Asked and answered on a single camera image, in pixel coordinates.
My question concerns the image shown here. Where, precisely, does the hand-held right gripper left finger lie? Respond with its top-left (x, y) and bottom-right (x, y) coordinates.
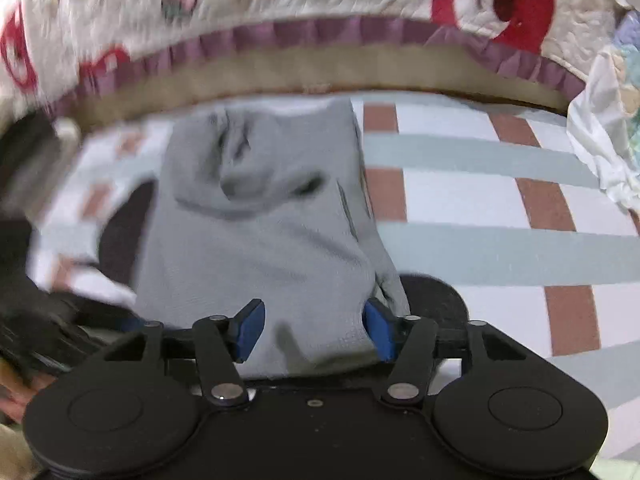
top-left (102, 298), bottom-right (266, 407)

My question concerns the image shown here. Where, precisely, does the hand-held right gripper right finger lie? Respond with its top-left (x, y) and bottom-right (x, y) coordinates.
top-left (363, 297), bottom-right (529, 407)

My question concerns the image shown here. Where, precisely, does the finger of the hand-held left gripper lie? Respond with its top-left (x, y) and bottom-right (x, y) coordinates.
top-left (62, 300), bottom-right (147, 335)

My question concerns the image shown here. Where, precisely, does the light grey garment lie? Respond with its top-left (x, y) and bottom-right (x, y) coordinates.
top-left (134, 97), bottom-right (412, 382)

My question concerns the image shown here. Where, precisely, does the person's left hand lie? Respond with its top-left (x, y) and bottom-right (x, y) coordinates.
top-left (0, 362), bottom-right (50, 428)

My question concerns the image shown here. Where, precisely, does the checked printed rug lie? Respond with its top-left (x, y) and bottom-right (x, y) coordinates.
top-left (30, 95), bottom-right (640, 480)

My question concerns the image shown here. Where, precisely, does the dark grey folded garment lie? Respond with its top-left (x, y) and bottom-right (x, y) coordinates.
top-left (0, 110), bottom-right (76, 223)

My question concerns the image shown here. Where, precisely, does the white crumpled plastic bag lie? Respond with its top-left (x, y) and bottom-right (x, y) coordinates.
top-left (566, 0), bottom-right (640, 213)

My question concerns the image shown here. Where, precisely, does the white quilted bear bedspread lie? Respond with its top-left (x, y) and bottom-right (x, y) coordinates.
top-left (0, 0), bottom-right (640, 126)

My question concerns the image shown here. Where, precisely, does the beige bed frame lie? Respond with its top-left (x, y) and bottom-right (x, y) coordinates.
top-left (75, 42), bottom-right (586, 128)

